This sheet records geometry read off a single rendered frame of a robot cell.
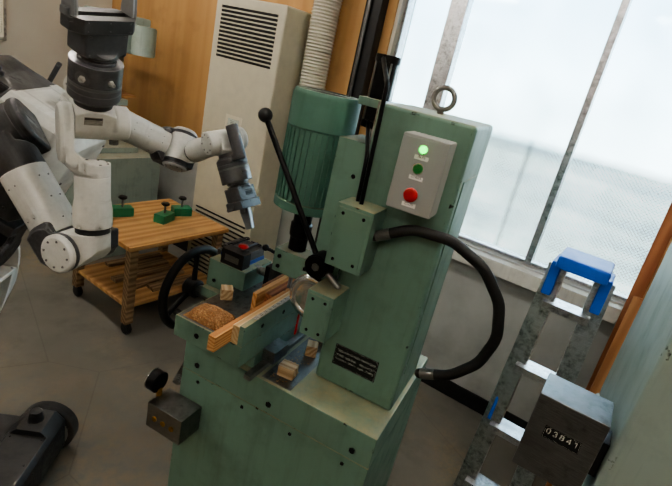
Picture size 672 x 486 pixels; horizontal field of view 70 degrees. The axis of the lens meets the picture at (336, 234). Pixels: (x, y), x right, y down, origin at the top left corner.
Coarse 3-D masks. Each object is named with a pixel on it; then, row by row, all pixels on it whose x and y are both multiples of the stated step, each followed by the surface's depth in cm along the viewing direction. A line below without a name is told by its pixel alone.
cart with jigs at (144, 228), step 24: (120, 216) 270; (144, 216) 278; (168, 216) 275; (192, 216) 295; (120, 240) 242; (144, 240) 248; (168, 240) 255; (216, 240) 287; (96, 264) 285; (120, 264) 291; (144, 264) 294; (168, 264) 301; (120, 288) 266; (144, 288) 272
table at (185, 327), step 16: (208, 288) 146; (256, 288) 146; (224, 304) 133; (240, 304) 135; (176, 320) 124; (192, 320) 122; (288, 320) 136; (192, 336) 122; (272, 336) 130; (224, 352) 119; (240, 352) 116; (256, 352) 124
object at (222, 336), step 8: (288, 288) 141; (264, 304) 130; (248, 312) 124; (224, 328) 115; (232, 328) 116; (208, 336) 111; (216, 336) 111; (224, 336) 114; (208, 344) 112; (216, 344) 112; (224, 344) 115
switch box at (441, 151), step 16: (416, 144) 97; (432, 144) 96; (448, 144) 95; (400, 160) 99; (416, 160) 98; (432, 160) 97; (448, 160) 97; (400, 176) 100; (432, 176) 97; (400, 192) 101; (432, 192) 98; (400, 208) 102; (416, 208) 100; (432, 208) 99
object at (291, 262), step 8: (280, 248) 134; (288, 248) 136; (280, 256) 134; (288, 256) 133; (296, 256) 132; (304, 256) 133; (272, 264) 136; (280, 264) 135; (288, 264) 134; (296, 264) 133; (304, 264) 132; (280, 272) 136; (288, 272) 134; (296, 272) 133
